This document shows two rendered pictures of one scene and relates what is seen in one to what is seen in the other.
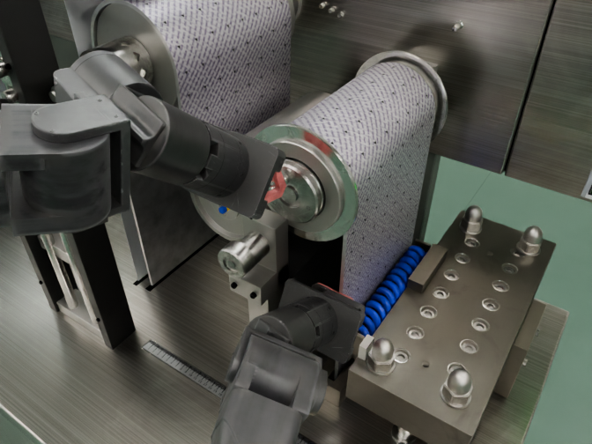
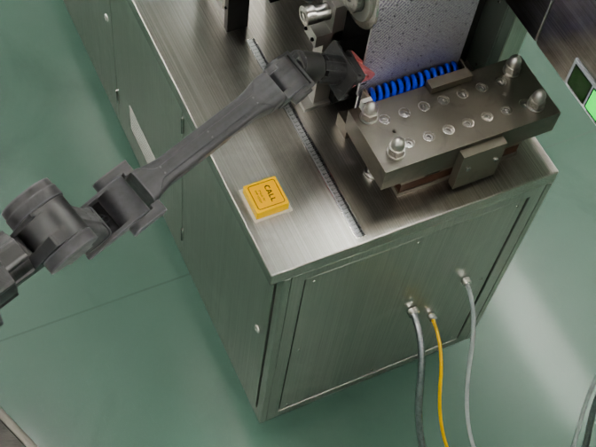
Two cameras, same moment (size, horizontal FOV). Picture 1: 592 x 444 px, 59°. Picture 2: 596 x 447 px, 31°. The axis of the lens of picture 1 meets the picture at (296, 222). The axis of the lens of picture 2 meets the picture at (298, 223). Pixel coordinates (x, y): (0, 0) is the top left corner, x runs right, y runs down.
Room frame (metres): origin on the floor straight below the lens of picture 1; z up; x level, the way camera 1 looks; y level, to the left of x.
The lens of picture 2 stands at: (-0.84, -0.51, 2.68)
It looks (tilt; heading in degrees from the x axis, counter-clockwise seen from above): 58 degrees down; 22
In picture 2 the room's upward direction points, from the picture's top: 10 degrees clockwise
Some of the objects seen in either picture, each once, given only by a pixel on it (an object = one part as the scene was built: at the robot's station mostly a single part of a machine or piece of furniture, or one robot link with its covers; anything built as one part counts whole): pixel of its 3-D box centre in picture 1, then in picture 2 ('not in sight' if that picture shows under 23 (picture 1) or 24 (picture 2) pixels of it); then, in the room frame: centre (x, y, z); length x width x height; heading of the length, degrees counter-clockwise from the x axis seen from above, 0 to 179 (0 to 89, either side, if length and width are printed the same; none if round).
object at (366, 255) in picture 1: (382, 244); (416, 48); (0.55, -0.12, 1.10); 0.23 x 0.01 x 0.18; 146
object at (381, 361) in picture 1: (381, 352); (370, 110); (0.41, -0.11, 1.05); 0.04 x 0.04 x 0.04
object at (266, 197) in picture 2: not in sight; (265, 197); (0.20, -0.01, 0.91); 0.07 x 0.07 x 0.02; 56
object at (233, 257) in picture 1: (235, 259); (308, 14); (0.44, 0.07, 1.18); 0.04 x 0.02 x 0.04; 56
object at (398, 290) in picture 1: (391, 289); (414, 82); (0.54, -0.14, 1.03); 0.21 x 0.04 x 0.03; 146
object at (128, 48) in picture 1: (116, 70); not in sight; (0.61, 0.22, 1.33); 0.06 x 0.06 x 0.06; 56
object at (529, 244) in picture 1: (532, 238); (538, 98); (0.63, -0.37, 1.05); 0.04 x 0.04 x 0.04
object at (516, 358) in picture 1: (521, 349); (477, 163); (0.48, -0.33, 0.96); 0.10 x 0.03 x 0.11; 146
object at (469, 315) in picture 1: (462, 312); (452, 120); (0.52, -0.24, 1.00); 0.40 x 0.16 x 0.06; 146
